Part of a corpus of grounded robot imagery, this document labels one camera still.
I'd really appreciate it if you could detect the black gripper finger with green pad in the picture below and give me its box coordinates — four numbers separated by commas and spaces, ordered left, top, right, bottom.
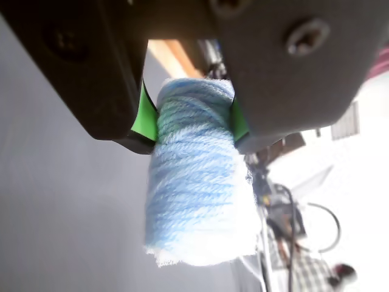
0, 0, 158, 155
209, 0, 389, 153

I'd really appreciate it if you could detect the light blue yarn-wrapped block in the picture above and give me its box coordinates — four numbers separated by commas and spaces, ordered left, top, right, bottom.
141, 77, 264, 268

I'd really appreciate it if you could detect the wooden strip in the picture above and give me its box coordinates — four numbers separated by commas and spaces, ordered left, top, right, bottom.
148, 39, 204, 79

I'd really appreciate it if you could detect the looped black cable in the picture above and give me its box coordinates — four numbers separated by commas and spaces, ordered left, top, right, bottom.
306, 202, 342, 254

